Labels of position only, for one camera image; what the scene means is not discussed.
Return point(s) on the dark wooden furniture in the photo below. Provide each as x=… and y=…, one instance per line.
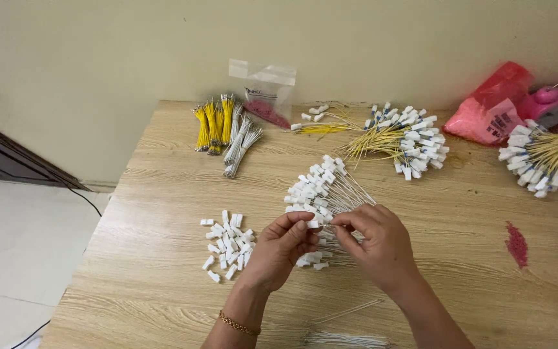
x=7, y=155

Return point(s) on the clear plastic bag with red bits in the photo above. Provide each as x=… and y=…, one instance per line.
x=269, y=97

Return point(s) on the little pile of red bits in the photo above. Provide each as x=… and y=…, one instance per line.
x=517, y=245

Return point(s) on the pile of loose white connectors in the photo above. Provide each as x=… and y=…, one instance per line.
x=228, y=245

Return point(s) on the pink plastic device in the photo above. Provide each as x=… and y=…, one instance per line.
x=550, y=104

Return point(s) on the single white plastic connector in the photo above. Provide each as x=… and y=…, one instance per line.
x=313, y=224

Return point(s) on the person's right hand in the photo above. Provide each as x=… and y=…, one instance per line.
x=385, y=252

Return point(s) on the person's left hand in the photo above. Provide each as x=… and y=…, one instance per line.
x=271, y=257

